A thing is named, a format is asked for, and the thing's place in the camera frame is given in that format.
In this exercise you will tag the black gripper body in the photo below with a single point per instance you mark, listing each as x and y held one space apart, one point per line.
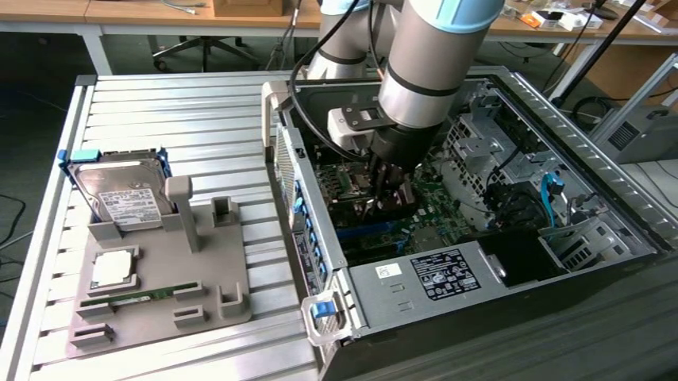
402 147

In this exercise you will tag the graphics card with metal bracket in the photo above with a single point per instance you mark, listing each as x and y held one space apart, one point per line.
350 210

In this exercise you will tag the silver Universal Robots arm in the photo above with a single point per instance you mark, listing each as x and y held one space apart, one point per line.
434 59

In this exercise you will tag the CPU socket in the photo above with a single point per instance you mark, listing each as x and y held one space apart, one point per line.
355 178

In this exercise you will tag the tall perforated disk bay cage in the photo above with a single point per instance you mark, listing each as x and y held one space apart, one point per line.
466 139

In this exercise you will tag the green motherboard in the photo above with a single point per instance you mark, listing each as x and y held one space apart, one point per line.
439 198

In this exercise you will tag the blue expansion slot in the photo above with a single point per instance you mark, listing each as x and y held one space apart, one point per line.
366 231

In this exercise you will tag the grey chipset heatsink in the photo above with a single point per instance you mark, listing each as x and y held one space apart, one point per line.
427 238

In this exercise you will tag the black expansion slot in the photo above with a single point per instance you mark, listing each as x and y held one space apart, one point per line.
371 252

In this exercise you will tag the blue slot clip row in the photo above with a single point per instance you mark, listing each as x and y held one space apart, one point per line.
318 254

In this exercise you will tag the open grey PC case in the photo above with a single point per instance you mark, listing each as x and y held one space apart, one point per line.
582 151

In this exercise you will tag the grey power supply unit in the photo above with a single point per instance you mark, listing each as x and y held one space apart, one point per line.
381 297

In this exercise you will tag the low silver disk bay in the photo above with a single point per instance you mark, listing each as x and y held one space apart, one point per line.
588 246

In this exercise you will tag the blue case latch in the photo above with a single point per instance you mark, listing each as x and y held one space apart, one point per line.
322 310

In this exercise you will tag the black tripod pole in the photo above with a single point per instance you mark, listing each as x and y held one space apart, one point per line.
598 51

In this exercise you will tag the black office chair base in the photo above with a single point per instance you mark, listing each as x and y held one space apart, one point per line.
203 47

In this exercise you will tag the white device box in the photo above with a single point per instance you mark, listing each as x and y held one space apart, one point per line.
574 21

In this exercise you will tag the brown cardboard box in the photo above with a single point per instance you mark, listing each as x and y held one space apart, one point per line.
249 8

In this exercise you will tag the grey computer tower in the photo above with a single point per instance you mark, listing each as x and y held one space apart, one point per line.
652 135

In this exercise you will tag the black round stand base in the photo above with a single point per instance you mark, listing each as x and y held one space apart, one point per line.
604 12

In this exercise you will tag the cluttered wooden desk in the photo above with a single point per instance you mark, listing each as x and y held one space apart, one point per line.
636 35

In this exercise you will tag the hard disk in blue carrier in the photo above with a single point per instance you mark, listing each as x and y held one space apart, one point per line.
122 190

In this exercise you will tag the grey printed parts rack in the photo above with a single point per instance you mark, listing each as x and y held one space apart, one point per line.
159 270

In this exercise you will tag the green RAM stick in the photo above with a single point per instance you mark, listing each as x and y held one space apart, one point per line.
143 297

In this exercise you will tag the silver CPU chip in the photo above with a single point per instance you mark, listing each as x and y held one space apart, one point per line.
112 270

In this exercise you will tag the wooden desk with grey legs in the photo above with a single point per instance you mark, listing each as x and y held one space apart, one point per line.
52 12

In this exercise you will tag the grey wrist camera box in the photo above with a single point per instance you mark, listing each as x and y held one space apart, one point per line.
345 131

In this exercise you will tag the aluminium profile frame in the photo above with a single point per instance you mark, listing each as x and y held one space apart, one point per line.
649 84

